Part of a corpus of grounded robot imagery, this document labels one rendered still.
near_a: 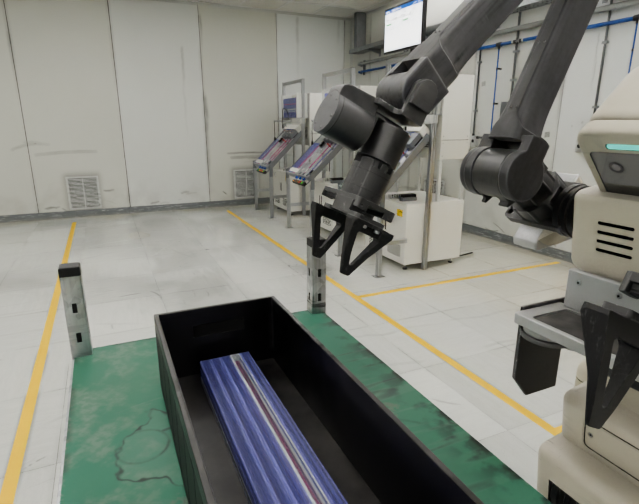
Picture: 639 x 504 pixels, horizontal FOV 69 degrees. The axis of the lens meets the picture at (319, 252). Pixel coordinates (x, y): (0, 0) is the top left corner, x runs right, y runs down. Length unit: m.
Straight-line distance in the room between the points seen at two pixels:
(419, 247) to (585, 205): 3.61
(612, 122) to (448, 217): 3.83
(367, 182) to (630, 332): 0.37
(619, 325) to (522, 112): 0.49
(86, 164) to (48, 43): 1.60
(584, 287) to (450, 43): 0.40
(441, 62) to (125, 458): 0.61
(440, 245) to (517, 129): 3.75
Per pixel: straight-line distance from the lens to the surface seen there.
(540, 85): 0.81
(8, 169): 7.56
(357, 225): 0.57
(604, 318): 0.34
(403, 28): 4.50
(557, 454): 0.90
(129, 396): 0.71
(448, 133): 4.35
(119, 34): 7.55
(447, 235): 4.52
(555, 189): 0.83
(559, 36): 0.83
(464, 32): 0.70
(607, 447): 0.87
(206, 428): 0.60
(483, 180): 0.77
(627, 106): 0.71
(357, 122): 0.60
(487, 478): 0.57
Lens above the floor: 1.31
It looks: 16 degrees down
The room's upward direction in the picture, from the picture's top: straight up
